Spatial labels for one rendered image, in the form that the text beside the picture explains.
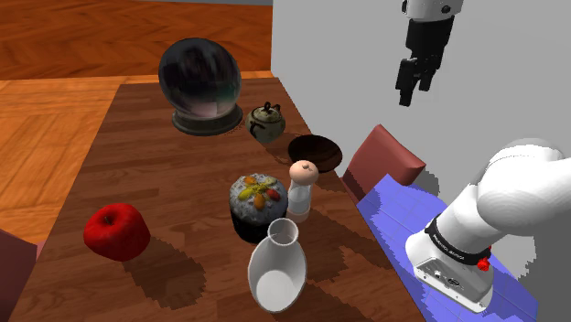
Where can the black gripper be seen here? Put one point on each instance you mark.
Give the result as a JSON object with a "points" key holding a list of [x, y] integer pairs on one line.
{"points": [[427, 38]]}

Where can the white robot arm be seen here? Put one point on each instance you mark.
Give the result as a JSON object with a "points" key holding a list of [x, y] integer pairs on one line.
{"points": [[513, 196]]}

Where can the dark brown bowl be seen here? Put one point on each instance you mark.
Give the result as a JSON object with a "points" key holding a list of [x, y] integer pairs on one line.
{"points": [[315, 153]]}

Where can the blue robot stand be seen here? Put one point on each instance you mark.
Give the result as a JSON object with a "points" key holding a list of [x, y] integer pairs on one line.
{"points": [[401, 214]]}

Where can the olive green lidded pot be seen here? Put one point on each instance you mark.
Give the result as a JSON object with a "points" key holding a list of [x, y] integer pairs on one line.
{"points": [[265, 122]]}

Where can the clear grinder with pink top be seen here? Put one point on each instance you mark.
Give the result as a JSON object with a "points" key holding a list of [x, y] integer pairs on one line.
{"points": [[301, 192]]}

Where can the iced cake with fruit topping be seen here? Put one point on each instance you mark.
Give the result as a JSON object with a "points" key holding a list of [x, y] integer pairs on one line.
{"points": [[255, 205]]}

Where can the dark glass globe on base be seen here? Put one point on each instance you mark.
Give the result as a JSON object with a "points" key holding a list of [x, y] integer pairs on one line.
{"points": [[199, 80]]}

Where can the white vase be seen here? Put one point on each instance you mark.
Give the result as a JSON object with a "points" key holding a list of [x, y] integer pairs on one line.
{"points": [[277, 267]]}

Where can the brown wooden table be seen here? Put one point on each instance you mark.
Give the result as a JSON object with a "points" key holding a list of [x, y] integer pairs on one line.
{"points": [[156, 178]]}

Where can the red apple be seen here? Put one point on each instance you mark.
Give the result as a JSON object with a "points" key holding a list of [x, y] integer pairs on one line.
{"points": [[117, 232]]}

